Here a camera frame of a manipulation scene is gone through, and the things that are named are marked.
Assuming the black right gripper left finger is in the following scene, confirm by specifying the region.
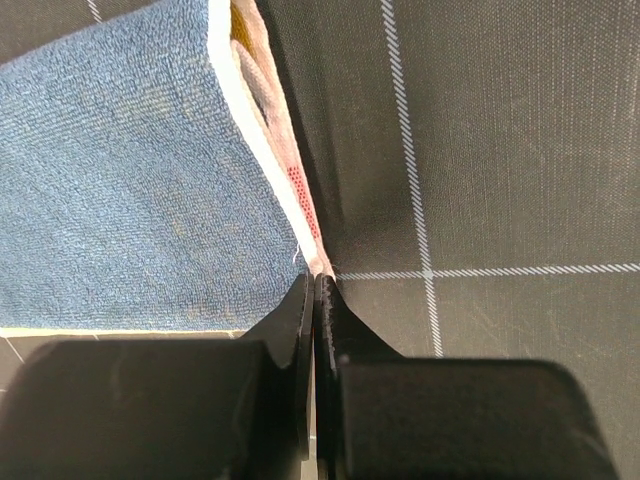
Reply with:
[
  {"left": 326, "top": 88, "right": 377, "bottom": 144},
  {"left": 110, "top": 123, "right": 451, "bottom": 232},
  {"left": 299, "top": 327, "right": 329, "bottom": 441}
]
[{"left": 1, "top": 274, "right": 314, "bottom": 479}]

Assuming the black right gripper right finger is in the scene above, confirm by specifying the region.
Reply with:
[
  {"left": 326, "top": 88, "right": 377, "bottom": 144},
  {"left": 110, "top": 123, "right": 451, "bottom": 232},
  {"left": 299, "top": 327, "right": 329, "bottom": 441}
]
[{"left": 313, "top": 275, "right": 618, "bottom": 479}]

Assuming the yellow printed towel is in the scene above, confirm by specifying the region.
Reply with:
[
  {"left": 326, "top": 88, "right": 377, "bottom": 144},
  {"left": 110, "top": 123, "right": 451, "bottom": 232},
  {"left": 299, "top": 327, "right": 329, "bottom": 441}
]
[{"left": 1, "top": 1, "right": 332, "bottom": 331}]

